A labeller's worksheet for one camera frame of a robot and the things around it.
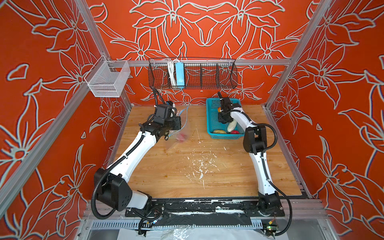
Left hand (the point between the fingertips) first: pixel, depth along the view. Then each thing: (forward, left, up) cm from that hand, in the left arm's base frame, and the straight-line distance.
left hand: (178, 119), depth 80 cm
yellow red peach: (+11, -23, -2) cm, 26 cm away
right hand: (+21, -28, -21) cm, 41 cm away
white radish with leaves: (+12, -34, -18) cm, 41 cm away
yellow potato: (+6, -25, -19) cm, 32 cm away
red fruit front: (+7, -36, -19) cm, 41 cm away
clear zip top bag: (+1, +6, -25) cm, 26 cm away
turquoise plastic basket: (+17, -22, -23) cm, 36 cm away
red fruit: (-2, -1, -15) cm, 15 cm away
